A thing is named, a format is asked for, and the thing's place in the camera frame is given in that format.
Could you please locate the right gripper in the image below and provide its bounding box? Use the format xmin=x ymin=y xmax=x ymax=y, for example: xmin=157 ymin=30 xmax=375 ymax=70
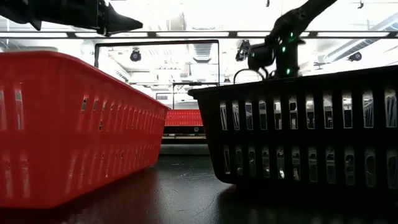
xmin=248 ymin=42 xmax=277 ymax=71

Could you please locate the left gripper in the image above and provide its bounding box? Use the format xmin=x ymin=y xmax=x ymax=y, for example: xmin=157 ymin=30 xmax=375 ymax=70
xmin=27 ymin=0 xmax=144 ymax=35

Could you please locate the black plastic mesh basket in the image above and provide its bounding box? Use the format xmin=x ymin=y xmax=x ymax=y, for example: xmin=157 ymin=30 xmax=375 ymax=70
xmin=188 ymin=64 xmax=398 ymax=191

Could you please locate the red plastic mesh basket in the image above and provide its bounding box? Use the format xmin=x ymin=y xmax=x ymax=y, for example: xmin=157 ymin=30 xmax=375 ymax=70
xmin=164 ymin=109 xmax=203 ymax=127
xmin=0 ymin=50 xmax=171 ymax=209

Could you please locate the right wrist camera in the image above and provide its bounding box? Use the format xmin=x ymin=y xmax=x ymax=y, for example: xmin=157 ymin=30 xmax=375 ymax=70
xmin=235 ymin=39 xmax=251 ymax=62

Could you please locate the black right camera cable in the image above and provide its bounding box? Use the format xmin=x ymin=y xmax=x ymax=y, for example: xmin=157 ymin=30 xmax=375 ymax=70
xmin=233 ymin=68 xmax=269 ymax=85

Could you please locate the black aluminium rig frame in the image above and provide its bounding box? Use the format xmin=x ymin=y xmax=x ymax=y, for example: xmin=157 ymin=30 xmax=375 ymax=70
xmin=0 ymin=30 xmax=398 ymax=39

